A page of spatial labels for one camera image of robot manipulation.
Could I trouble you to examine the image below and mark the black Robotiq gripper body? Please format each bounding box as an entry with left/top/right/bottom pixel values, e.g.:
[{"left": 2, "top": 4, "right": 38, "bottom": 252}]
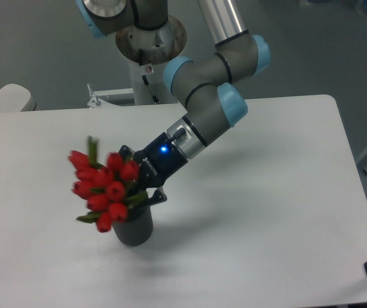
[{"left": 133, "top": 132, "right": 188, "bottom": 189}]

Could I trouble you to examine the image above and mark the red tulip bouquet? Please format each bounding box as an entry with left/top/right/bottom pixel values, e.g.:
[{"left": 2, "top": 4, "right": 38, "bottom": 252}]
[{"left": 67, "top": 136, "right": 149, "bottom": 233}]

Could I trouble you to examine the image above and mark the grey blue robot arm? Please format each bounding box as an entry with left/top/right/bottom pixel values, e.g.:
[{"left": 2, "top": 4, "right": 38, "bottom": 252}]
[{"left": 77, "top": 1, "right": 271, "bottom": 208}]

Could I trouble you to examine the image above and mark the dark grey ribbed vase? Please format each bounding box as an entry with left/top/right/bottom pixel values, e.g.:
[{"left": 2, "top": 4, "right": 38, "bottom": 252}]
[{"left": 112, "top": 207, "right": 153, "bottom": 246}]

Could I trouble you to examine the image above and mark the white chair armrest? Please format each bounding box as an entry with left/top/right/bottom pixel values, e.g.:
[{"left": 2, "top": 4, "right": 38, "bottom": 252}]
[{"left": 0, "top": 83, "right": 37, "bottom": 114}]

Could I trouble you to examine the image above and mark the white metal base frame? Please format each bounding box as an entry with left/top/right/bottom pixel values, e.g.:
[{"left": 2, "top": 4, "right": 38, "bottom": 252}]
[{"left": 86, "top": 83, "right": 184, "bottom": 109}]

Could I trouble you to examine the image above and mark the black cable on pedestal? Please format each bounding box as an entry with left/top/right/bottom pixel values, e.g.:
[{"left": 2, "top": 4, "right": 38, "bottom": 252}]
[{"left": 141, "top": 74, "right": 160, "bottom": 105}]

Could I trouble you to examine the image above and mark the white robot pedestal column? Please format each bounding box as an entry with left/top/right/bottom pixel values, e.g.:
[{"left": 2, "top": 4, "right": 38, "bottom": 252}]
[{"left": 115, "top": 15, "right": 187, "bottom": 95}]

